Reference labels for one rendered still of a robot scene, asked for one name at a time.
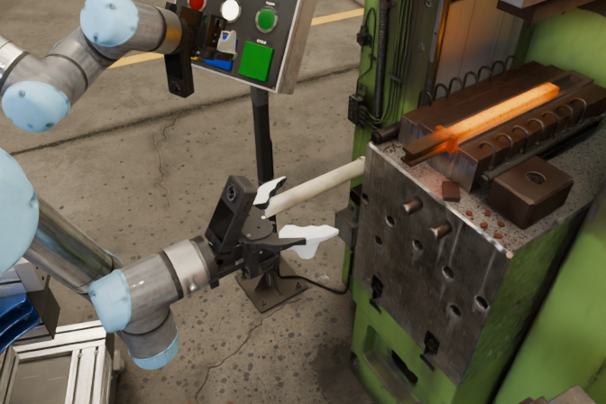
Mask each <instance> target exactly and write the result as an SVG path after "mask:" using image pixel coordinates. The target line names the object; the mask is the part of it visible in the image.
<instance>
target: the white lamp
mask: <svg viewBox="0 0 606 404"><path fill-rule="evenodd" d="M237 14H238V5H237V3H236V2H235V1H234V0H228V1H227V2H225V4H224V6H223V16H224V18H225V19H227V20H233V19H234V18H235V17H236V16H237Z"/></svg>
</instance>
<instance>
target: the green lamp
mask: <svg viewBox="0 0 606 404"><path fill-rule="evenodd" d="M274 22H275V15H274V13H273V11H272V10H270V9H264V10H262V11H261V12H260V14H259V16H258V24H259V26H260V27H261V28H262V29H263V30H268V29H270V28H271V27H272V26H273V25H274Z"/></svg>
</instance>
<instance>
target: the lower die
mask: <svg viewBox="0 0 606 404"><path fill-rule="evenodd" d="M569 74H573V75H575V76H577V77H578V78H581V79H584V81H582V82H580V83H578V84H576V85H574V86H572V87H569V88H567V89H565V90H563V91H561V92H559V93H557V94H555V95H553V96H550V97H548V98H546V99H544V100H542V101H540V102H537V103H535V104H534V105H532V106H529V107H527V108H525V109H522V110H520V111H518V112H517V113H515V114H513V115H510V116H507V117H505V118H503V119H501V120H499V121H498V122H496V123H493V124H490V125H488V126H486V127H484V128H482V129H481V130H478V131H476V132H474V133H471V134H469V135H467V136H465V137H463V138H461V139H459V140H457V144H456V147H455V151H454V152H452V153H449V152H447V151H444V152H442V153H440V154H438V155H437V156H435V157H433V158H430V159H428V160H426V162H428V163H429V164H431V165H432V166H433V167H435V168H436V169H438V170H439V171H441V172H442V173H443V174H445V175H446V176H447V177H448V178H449V179H451V180H452V181H454V182H459V186H460V187H462V188H464V189H465V190H466V191H468V192H469V193H470V192H472V191H474V190H476V189H477V188H479V187H480V185H479V184H478V183H477V177H478V176H480V174H481V173H482V172H484V171H486V170H487V169H488V166H489V165H490V163H491V157H492V149H491V147H489V146H488V145H483V147H482V148H481V149H480V148H479V145H480V143H481V142H490V143H491V144H492V145H493V146H494V147H495V149H496V152H497V155H496V159H495V162H494V164H493V166H495V165H497V164H499V163H501V162H502V161H504V158H505V157H506V156H507V153H508V150H509V147H510V143H509V141H508V140H507V139H506V138H505V137H500V138H499V140H498V141H497V140H496V139H495V138H496V136H497V135H498V134H499V133H505V134H507V135H508V136H509V137H510V138H511V140H512V141H513V149H512V152H511V155H510V158H511V157H512V156H514V155H516V154H518V153H519V152H520V149H522V146H523V144H524V141H525V139H526V135H525V133H524V132H523V131H522V130H520V129H516V130H515V132H512V131H511V129H512V128H513V127H514V126H516V125H521V126H523V127H525V128H526V129H527V130H528V133H529V140H528V145H527V147H526V149H529V148H530V147H532V146H533V145H534V144H535V142H536V141H537V139H538V136H539V134H540V131H541V126H540V124H539V123H538V122H535V121H533V122H531V123H530V124H527V121H528V120H529V119H530V118H537V119H539V120H541V121H542V123H543V124H544V126H545V132H544V134H543V137H542V139H541V142H542V141H544V140H545V139H547V137H549V135H550V134H551V133H552V132H553V130H554V127H555V124H556V119H555V117H554V116H553V115H551V114H547V115H546V116H545V117H542V116H541V115H542V114H543V113H544V112H545V111H553V112H555V113H556V114H557V115H558V117H559V120H560V123H559V125H558V128H557V130H556V133H559V132H561V131H562V130H564V127H565V126H566V124H567V122H568V119H569V117H570V111H569V110H568V109H567V108H566V107H563V106H562V107H560V108H559V110H556V107H557V106H558V105H560V104H568V105H569V106H570V107H572V109H573V110H574V117H573V120H572V122H571V124H570V126H572V125H573V124H575V123H577V121H578V119H579V118H580V117H581V114H582V112H583V109H584V105H583V103H582V102H581V101H580V100H574V102H573V103H572V104H570V103H569V102H570V100H571V99H572V98H574V97H576V96H578V97H581V98H583V99H584V100H585V101H586V103H587V105H588V108H587V111H586V114H585V116H584V118H583V119H585V118H587V117H589V116H594V117H596V116H598V115H602V114H604V113H605V111H606V88H604V87H600V86H598V85H596V84H594V83H593V81H594V79H592V78H589V77H587V76H585V75H583V74H581V73H579V72H577V71H575V70H573V69H572V70H570V71H565V70H562V69H560V68H558V67H556V66H554V65H551V64H550V65H548V66H544V65H542V64H540V63H538V62H535V61H533V60H532V61H530V62H529V63H526V64H524V65H521V66H519V69H516V68H514V69H511V70H509V71H506V75H502V73H501V74H499V75H498V76H495V77H493V78H492V81H489V80H488V79H487V80H484V81H483V82H480V83H479V84H478V86H475V85H473V86H471V87H468V88H465V89H464V92H463V93H461V94H460V91H458V92H456V93H453V94H452V95H449V96H448V98H444V97H443V98H441V99H438V100H437V101H434V102H433V105H432V106H429V104H427V105H425V106H421V107H419V108H417V109H415V110H412V111H410V112H407V113H406V114H404V115H401V120H400V127H399V139H398V141H399V142H401V143H402V144H404V145H407V144H409V143H411V142H414V141H416V140H418V139H421V138H423V137H425V136H427V135H429V134H431V133H434V132H435V129H436V127H437V126H439V125H442V126H443V127H444V128H448V127H450V126H452V125H454V124H458V123H460V122H462V121H463V120H465V119H468V118H470V117H472V116H474V115H477V114H479V113H481V112H483V111H485V110H488V109H490V108H492V107H494V106H497V105H499V104H501V103H503V102H505V101H508V100H510V99H512V98H513V97H515V96H519V95H521V94H523V93H525V92H528V91H529V90H531V89H533V88H535V87H539V86H541V85H543V84H545V83H547V82H549V83H552V82H554V81H556V80H558V79H560V78H563V77H565V76H567V75H569Z"/></svg>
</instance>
